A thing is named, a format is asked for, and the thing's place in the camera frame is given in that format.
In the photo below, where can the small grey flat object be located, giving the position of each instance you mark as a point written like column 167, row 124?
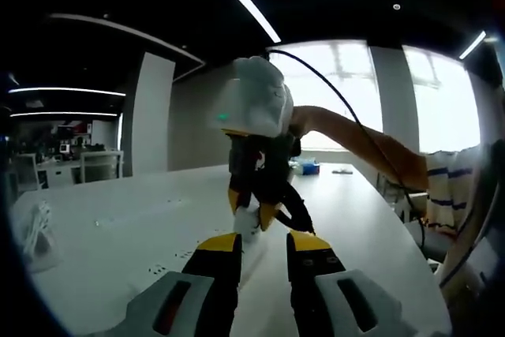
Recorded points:
column 342, row 171

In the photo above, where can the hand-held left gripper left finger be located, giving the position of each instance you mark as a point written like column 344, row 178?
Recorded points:
column 158, row 305

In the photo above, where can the white desk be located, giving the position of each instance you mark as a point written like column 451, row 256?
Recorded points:
column 118, row 234

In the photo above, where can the striped white shirt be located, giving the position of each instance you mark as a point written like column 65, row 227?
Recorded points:
column 453, row 187

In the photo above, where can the white power strip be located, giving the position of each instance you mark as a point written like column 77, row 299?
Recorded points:
column 252, row 258

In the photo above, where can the white square column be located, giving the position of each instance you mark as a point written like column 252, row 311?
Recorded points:
column 153, row 116

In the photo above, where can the white charger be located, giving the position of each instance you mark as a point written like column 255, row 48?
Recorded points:
column 246, row 223

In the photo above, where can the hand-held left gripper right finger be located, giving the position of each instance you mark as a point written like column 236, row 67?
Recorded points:
column 367, row 301

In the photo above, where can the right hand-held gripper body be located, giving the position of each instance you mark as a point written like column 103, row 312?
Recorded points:
column 256, row 96

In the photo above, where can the white mesh office chair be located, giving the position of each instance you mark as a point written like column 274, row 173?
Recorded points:
column 24, row 173
column 100, row 167

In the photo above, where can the blue tissue box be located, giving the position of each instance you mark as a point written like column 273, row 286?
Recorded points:
column 307, row 166

